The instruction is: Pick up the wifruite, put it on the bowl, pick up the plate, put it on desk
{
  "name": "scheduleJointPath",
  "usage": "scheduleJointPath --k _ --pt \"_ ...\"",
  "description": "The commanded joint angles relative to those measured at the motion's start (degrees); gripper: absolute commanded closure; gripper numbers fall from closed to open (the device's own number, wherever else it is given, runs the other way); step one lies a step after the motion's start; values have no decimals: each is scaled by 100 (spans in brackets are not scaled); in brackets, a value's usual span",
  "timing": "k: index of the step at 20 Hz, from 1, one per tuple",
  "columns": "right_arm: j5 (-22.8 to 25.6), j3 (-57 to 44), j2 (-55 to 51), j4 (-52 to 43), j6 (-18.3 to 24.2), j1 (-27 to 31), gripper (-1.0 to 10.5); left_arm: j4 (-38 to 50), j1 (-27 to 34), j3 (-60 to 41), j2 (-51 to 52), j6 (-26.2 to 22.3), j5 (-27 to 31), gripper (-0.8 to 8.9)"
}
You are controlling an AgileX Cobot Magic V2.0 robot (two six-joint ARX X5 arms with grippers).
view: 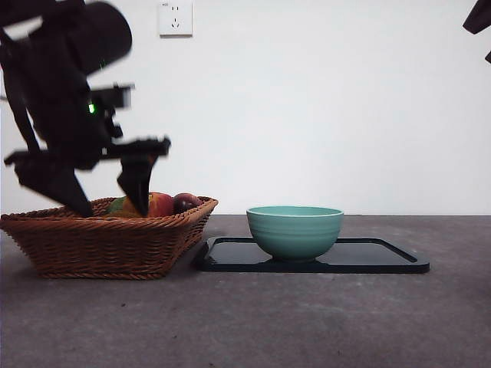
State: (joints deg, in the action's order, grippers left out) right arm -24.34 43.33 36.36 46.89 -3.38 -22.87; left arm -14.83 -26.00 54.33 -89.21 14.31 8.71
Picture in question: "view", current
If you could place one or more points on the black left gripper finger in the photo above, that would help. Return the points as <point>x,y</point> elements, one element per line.
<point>134,180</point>
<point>50,184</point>

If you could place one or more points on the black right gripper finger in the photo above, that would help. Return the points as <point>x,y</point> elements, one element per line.
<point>489,57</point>
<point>481,17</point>

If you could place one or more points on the teal ceramic bowl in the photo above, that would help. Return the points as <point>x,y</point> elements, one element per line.
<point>295,234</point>

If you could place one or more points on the green avocado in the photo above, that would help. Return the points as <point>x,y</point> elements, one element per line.
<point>115,206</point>

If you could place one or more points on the red yellow apple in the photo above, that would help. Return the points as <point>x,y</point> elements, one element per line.
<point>163,205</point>

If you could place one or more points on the dark red plum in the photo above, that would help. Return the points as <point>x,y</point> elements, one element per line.
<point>186,202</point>

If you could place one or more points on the brown wicker basket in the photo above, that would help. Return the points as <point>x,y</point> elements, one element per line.
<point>96,249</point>

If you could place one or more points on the black rectangular tray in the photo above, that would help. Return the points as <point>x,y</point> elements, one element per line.
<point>230,255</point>

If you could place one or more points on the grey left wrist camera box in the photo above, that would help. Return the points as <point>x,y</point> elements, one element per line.
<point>120,97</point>

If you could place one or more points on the white wall socket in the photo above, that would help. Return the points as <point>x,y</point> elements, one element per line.
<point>175,23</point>

